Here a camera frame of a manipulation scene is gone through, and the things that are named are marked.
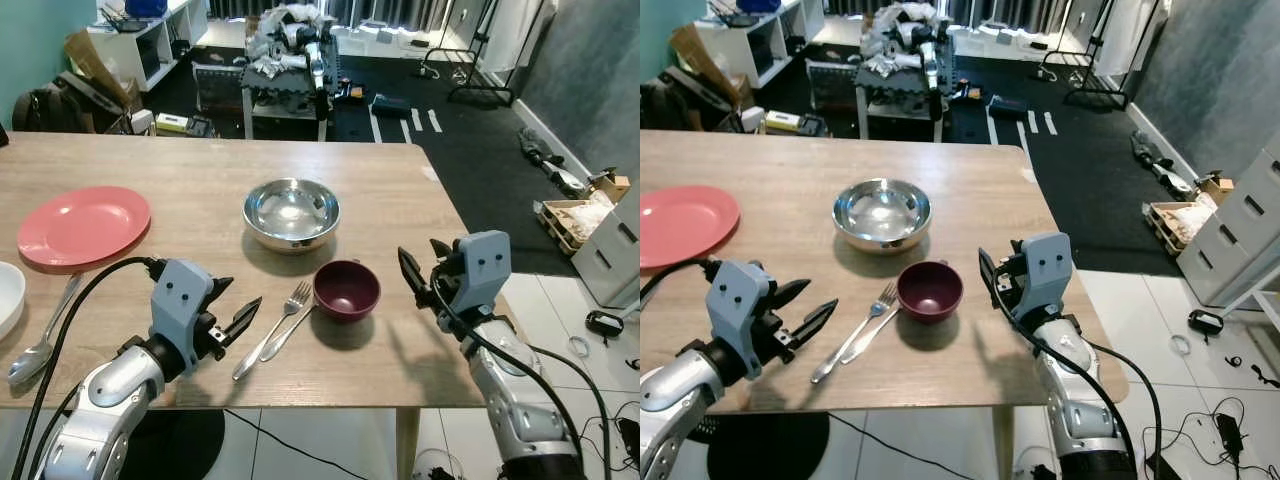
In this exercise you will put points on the cluttered metal cart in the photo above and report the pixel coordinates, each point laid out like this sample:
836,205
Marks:
900,78
285,80

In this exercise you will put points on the silver table knife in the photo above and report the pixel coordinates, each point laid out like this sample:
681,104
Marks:
870,335
290,333

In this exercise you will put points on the small black floor device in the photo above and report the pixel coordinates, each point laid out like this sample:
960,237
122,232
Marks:
1205,322
603,323

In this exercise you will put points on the black round base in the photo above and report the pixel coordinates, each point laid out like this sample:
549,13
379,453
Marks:
175,445
770,445

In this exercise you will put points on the black flat box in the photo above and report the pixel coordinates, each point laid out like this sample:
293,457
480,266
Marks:
1008,106
390,105

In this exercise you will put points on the maroon bowl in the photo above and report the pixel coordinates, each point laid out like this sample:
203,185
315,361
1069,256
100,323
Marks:
347,290
930,291

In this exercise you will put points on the wooden crate with packing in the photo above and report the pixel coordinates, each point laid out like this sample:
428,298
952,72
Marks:
572,222
1178,222

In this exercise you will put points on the flattened cardboard piece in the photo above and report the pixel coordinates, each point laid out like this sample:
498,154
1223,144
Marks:
95,65
705,60

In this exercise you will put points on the small open cardboard box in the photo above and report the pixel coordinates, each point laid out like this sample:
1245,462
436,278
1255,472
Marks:
612,186
1216,188

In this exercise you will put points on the black clothes rack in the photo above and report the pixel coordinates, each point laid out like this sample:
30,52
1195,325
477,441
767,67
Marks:
1100,60
490,60

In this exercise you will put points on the white shelf unit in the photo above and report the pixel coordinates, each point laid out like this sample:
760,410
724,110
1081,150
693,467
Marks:
750,40
150,40

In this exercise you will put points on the white bowl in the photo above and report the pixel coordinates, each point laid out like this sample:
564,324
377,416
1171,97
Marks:
8,298

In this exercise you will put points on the blue bin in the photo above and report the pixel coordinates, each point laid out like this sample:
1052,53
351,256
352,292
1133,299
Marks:
147,7
758,5

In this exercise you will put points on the pink plate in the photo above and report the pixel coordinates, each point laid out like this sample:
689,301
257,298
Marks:
82,227
685,225

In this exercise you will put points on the black backpack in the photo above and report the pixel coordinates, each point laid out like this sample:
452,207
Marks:
665,105
40,108

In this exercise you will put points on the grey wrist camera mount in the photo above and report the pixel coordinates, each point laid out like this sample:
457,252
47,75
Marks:
1047,268
485,262
178,300
735,295

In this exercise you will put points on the black plastic crate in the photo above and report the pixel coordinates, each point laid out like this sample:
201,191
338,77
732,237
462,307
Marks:
218,88
832,86

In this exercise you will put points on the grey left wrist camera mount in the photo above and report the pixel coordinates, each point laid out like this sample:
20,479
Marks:
735,295
178,300

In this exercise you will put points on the silver fork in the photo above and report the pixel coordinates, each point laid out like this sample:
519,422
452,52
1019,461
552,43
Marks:
268,335
850,337

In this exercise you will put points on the grey handheld vacuum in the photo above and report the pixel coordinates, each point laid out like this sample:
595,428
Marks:
550,160
1160,160

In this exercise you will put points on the yellow and white box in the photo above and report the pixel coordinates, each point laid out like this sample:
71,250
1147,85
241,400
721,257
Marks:
780,122
170,123

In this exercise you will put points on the silver spoon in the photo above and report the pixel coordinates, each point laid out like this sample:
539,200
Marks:
35,355

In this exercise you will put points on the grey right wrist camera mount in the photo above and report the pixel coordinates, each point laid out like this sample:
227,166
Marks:
1047,268
485,262

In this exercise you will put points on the stainless steel bowl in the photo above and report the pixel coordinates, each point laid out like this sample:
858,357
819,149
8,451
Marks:
882,213
291,212

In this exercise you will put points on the grey drawer cabinet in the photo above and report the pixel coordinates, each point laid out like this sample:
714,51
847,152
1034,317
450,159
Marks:
1230,235
610,255

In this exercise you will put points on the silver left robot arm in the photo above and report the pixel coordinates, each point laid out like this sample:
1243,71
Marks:
675,385
105,395

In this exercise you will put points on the black power adapter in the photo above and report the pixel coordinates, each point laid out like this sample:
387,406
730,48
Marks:
1229,430

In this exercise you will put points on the light wooden table leg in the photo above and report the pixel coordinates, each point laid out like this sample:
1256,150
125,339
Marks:
1003,445
407,445

